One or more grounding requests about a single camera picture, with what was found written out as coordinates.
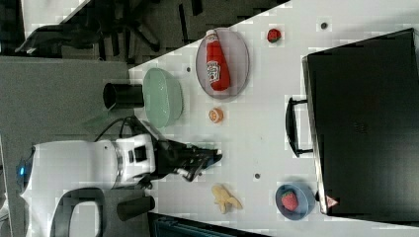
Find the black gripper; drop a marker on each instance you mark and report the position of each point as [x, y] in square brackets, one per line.
[172, 156]

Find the silver black toaster oven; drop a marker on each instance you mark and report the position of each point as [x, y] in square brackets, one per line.
[363, 108]

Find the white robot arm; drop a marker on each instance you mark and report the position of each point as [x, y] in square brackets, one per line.
[60, 174]

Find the orange slice toy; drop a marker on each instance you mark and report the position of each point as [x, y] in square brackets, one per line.
[216, 115]

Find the peeled banana toy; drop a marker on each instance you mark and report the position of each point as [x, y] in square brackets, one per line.
[224, 199]

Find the green perforated colander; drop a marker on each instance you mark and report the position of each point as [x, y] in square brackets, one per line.
[163, 97]

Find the black cylinder cup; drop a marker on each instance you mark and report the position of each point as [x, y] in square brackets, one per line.
[129, 209]

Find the black cylindrical utensil holder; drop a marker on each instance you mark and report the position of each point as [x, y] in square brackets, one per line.
[123, 96]

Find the red ketchup bottle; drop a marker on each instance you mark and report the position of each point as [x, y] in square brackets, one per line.
[217, 68]

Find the strawberry toy in bowl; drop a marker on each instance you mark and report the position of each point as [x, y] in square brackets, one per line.
[289, 200]

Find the grey round plate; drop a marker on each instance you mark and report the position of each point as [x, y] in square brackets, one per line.
[237, 58]

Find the blue bowl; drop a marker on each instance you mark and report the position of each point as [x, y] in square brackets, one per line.
[305, 197]

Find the loose red strawberry toy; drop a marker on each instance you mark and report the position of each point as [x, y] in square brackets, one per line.
[273, 35]

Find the black office chair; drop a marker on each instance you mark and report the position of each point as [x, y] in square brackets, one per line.
[82, 23]

